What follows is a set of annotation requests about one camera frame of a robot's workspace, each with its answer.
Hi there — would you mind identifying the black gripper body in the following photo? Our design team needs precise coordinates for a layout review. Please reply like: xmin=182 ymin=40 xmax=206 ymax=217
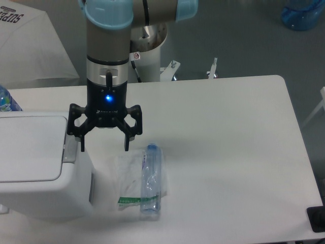
xmin=85 ymin=80 xmax=127 ymax=128

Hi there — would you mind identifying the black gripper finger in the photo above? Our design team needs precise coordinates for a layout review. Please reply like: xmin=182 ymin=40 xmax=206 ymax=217
xmin=67 ymin=103 xmax=96 ymax=152
xmin=115 ymin=105 xmax=143 ymax=151

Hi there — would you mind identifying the white push-lid trash can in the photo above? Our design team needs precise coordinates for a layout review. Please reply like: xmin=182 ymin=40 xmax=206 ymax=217
xmin=1 ymin=111 xmax=95 ymax=219

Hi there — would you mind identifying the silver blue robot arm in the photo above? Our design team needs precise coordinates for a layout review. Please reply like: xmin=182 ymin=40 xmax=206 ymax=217
xmin=67 ymin=1 xmax=199 ymax=150

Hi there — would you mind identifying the clear plastic bag green stripe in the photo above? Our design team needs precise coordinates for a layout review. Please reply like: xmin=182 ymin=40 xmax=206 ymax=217
xmin=115 ymin=149 xmax=168 ymax=210

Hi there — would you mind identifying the clear empty plastic bottle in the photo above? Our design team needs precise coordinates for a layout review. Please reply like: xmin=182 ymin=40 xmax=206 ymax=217
xmin=140 ymin=143 xmax=162 ymax=221

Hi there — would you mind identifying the blue labelled water bottle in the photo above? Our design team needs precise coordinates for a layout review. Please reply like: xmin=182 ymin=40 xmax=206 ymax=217
xmin=1 ymin=85 xmax=22 ymax=112

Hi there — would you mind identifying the white printed cloth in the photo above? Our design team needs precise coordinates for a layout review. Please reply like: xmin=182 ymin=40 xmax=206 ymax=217
xmin=1 ymin=1 xmax=79 ymax=89

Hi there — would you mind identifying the black device at table edge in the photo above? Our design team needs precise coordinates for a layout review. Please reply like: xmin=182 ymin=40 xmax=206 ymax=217
xmin=307 ymin=206 xmax=324 ymax=233

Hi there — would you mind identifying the large blue water jug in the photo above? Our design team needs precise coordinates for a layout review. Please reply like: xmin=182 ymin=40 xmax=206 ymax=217
xmin=280 ymin=1 xmax=324 ymax=31

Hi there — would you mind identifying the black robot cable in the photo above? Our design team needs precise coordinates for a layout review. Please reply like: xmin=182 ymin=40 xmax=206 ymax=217
xmin=129 ymin=40 xmax=142 ymax=83

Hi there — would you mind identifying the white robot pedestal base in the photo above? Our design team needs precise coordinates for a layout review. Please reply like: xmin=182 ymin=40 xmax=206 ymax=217
xmin=128 ymin=22 xmax=219 ymax=83

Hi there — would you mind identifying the white frame at right edge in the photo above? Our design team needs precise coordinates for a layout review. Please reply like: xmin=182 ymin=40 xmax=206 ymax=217
xmin=302 ymin=87 xmax=324 ymax=128

